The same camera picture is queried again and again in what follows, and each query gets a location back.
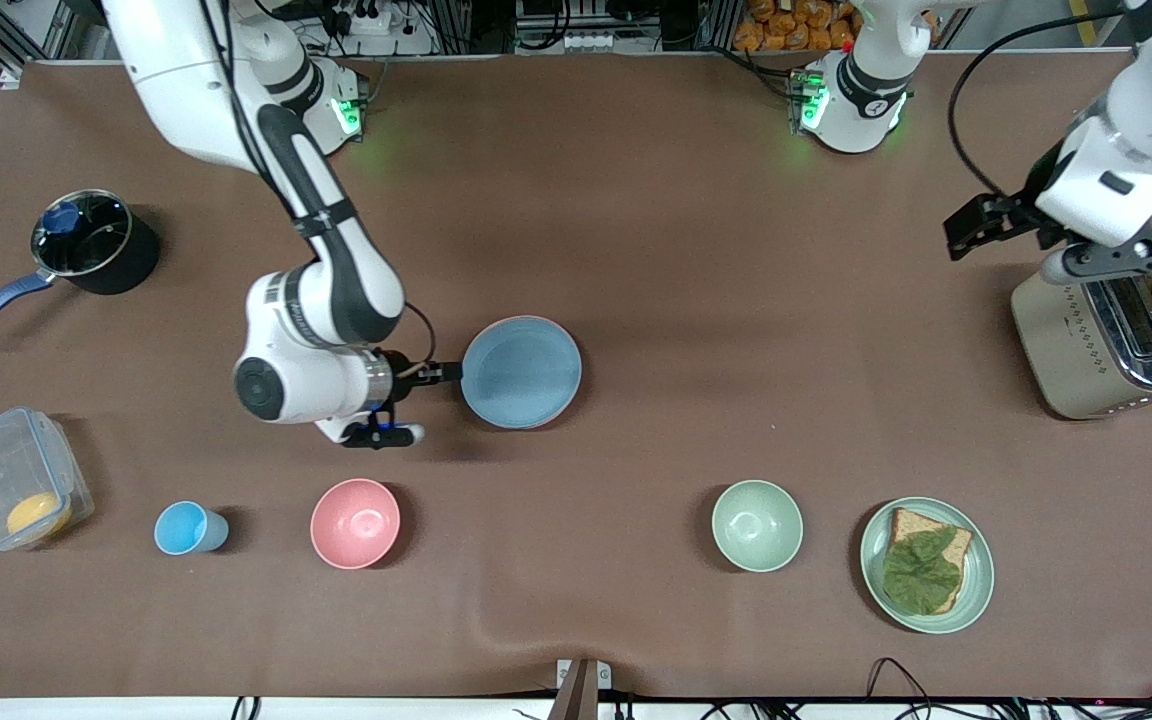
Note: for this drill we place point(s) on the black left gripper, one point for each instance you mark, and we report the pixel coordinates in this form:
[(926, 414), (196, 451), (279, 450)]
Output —
[(1023, 210)]

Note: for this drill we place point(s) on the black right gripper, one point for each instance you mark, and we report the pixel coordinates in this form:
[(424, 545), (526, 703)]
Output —
[(401, 378)]

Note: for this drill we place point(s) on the blue shallow bowl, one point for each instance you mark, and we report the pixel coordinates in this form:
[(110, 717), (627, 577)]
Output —
[(521, 375)]

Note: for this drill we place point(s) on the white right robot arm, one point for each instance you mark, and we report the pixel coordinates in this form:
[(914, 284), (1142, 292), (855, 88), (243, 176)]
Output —
[(336, 290)]

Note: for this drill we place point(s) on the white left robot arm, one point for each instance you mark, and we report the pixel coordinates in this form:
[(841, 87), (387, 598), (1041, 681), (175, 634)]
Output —
[(1136, 120)]

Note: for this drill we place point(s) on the silver toaster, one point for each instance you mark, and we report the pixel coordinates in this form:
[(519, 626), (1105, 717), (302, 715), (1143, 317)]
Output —
[(1066, 350)]

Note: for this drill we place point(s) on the pink deep bowl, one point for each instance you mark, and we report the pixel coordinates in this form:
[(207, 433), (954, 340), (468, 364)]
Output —
[(354, 523)]

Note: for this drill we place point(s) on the orange snack bags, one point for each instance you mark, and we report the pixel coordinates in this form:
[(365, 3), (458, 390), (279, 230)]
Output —
[(796, 25)]

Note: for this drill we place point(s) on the blue plastic cup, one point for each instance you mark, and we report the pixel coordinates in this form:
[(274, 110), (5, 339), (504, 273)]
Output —
[(184, 528)]

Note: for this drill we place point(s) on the brown bread slice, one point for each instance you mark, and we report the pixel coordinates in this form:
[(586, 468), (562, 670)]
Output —
[(951, 540)]

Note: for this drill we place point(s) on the green deep bowl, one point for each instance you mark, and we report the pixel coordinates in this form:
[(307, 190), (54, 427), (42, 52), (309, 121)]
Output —
[(756, 525)]

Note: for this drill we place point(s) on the metal table clamp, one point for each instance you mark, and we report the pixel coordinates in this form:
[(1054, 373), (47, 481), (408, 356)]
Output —
[(581, 690)]

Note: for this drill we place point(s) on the green lettuce leaf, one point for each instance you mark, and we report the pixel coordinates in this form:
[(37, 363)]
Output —
[(921, 575)]

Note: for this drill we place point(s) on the green plate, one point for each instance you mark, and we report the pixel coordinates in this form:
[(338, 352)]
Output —
[(976, 590)]

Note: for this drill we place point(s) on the white power strip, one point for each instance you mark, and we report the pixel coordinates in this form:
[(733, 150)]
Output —
[(366, 20)]

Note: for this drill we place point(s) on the glass lid with blue knob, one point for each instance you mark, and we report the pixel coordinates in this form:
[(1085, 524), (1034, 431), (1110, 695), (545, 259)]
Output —
[(86, 240)]

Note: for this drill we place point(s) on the yellow round sponge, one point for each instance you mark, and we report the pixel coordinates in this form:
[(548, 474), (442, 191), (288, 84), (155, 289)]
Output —
[(38, 515)]

